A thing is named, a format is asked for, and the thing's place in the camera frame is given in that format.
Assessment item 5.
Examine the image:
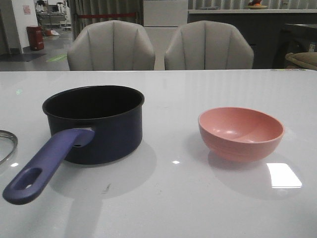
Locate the dark blue saucepan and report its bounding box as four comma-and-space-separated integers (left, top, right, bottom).
2, 85, 144, 205

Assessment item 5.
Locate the pink bowl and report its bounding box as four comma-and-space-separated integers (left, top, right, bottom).
198, 107, 285, 162

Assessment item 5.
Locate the glass lid blue knob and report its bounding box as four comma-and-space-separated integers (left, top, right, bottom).
0, 130, 18, 165

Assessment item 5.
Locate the right beige chair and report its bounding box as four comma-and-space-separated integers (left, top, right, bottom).
164, 20, 254, 70

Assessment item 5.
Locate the beige chair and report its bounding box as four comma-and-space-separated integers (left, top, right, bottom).
67, 20, 156, 71
164, 20, 254, 70

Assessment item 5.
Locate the left beige chair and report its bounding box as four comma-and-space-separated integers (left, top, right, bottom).
67, 20, 156, 71

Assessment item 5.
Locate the white cabinet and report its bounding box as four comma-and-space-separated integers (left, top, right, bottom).
143, 0, 188, 70

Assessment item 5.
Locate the red barrier belt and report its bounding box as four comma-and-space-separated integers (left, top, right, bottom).
75, 12, 138, 19

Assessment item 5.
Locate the grey curtain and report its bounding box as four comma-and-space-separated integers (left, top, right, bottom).
67, 0, 144, 39

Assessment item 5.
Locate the dark kitchen counter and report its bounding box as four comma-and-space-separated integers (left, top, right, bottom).
188, 9, 317, 69

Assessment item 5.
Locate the fruit plate on counter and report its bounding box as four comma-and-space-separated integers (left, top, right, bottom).
246, 0, 268, 9

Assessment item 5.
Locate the red trash bin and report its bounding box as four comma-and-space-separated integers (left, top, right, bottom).
26, 26, 44, 51

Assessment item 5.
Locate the beige cushion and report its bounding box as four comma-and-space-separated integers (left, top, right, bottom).
285, 52, 317, 70

